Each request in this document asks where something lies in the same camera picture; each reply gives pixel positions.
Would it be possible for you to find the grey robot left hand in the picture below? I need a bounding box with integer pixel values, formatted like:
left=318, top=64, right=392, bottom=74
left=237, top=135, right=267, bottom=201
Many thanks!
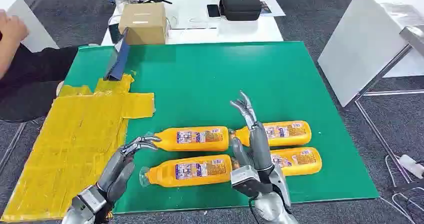
left=96, top=135, right=162, bottom=204

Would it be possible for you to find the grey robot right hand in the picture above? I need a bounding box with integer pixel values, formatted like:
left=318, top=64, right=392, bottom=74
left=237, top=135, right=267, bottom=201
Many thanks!
left=229, top=91, right=276, bottom=172

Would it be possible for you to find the person's right hand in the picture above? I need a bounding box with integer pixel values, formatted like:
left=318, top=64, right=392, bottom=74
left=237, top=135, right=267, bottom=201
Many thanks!
left=0, top=10, right=30, bottom=47

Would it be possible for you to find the orange detergent bottle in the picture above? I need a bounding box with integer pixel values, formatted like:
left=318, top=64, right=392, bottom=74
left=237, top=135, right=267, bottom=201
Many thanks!
left=139, top=154, right=233, bottom=188
left=231, top=147, right=323, bottom=177
left=152, top=126, right=230, bottom=153
left=235, top=120, right=313, bottom=148

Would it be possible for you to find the small white table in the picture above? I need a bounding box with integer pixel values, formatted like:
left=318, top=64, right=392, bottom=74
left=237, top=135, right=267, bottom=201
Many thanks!
left=0, top=0, right=60, bottom=53

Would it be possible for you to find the yellow taped sheet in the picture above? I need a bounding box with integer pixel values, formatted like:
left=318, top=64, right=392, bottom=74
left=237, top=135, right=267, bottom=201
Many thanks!
left=0, top=73, right=156, bottom=223

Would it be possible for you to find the person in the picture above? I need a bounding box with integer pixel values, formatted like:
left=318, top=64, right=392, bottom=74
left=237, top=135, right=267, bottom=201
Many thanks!
left=0, top=10, right=82, bottom=123

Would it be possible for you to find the green table mat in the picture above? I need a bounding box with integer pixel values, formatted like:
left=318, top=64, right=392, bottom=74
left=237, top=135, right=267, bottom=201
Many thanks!
left=62, top=41, right=381, bottom=214

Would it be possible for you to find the dark flat device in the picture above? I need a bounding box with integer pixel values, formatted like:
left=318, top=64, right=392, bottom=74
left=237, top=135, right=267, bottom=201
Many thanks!
left=108, top=23, right=122, bottom=45

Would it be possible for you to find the white table with clutter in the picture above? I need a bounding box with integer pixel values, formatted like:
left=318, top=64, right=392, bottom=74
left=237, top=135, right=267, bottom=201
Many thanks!
left=100, top=0, right=285, bottom=47

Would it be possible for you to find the white flat box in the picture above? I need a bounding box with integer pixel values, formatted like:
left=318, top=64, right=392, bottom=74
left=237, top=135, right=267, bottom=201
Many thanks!
left=217, top=16, right=264, bottom=35

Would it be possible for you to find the brown cardboard box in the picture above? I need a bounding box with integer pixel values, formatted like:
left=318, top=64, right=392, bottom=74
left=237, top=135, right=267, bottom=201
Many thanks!
left=118, top=2, right=168, bottom=46

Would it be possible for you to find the printed paper sheet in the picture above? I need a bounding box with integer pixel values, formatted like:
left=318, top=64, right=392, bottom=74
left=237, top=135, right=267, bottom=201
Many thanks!
left=259, top=0, right=286, bottom=17

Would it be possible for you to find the black smartphone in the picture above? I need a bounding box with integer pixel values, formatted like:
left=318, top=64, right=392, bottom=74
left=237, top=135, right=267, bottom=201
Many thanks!
left=206, top=3, right=222, bottom=18

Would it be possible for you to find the black zipped case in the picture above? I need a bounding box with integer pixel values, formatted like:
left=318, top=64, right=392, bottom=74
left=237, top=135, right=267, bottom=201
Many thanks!
left=219, top=0, right=263, bottom=21

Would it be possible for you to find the large white table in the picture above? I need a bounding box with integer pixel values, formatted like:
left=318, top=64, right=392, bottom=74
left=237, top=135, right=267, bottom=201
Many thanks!
left=317, top=0, right=424, bottom=108

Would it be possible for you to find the white power strip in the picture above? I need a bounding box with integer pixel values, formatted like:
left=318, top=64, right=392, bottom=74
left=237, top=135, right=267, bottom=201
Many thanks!
left=397, top=154, right=424, bottom=180

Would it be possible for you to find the black base bar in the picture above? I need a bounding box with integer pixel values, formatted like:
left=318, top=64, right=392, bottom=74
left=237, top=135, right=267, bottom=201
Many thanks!
left=392, top=179, right=424, bottom=194

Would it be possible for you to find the steel bench top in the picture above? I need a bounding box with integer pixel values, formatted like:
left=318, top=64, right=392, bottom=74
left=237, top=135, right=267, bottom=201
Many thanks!
left=399, top=24, right=424, bottom=57

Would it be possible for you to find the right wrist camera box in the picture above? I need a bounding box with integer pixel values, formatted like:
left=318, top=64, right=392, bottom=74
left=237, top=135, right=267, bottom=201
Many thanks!
left=230, top=164, right=274, bottom=199

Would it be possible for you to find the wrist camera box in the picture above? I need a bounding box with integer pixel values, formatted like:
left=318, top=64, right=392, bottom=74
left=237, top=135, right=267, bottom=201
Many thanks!
left=70, top=185, right=108, bottom=217
left=230, top=164, right=274, bottom=199

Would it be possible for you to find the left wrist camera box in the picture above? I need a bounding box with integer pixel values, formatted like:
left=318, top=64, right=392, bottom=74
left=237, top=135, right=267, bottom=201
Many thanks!
left=70, top=185, right=108, bottom=217

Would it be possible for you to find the metal table frame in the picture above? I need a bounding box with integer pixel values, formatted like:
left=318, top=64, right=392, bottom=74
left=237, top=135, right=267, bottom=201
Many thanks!
left=346, top=45, right=424, bottom=184

